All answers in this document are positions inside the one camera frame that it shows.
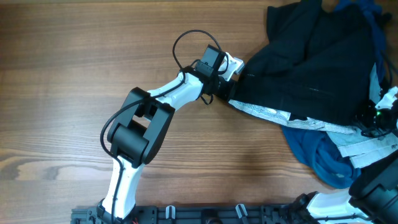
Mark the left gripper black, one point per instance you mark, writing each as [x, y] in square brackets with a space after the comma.
[226, 93]

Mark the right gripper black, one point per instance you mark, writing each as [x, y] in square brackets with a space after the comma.
[360, 120]

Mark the blue garment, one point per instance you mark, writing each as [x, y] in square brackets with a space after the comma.
[316, 150]

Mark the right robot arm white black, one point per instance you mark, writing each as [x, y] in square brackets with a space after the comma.
[368, 196]

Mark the black shorts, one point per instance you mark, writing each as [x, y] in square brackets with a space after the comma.
[314, 71]

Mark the light denim shorts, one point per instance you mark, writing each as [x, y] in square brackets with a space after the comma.
[360, 150]

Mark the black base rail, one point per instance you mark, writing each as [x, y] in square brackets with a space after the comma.
[264, 214]

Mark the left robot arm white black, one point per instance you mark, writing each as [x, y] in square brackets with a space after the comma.
[135, 133]

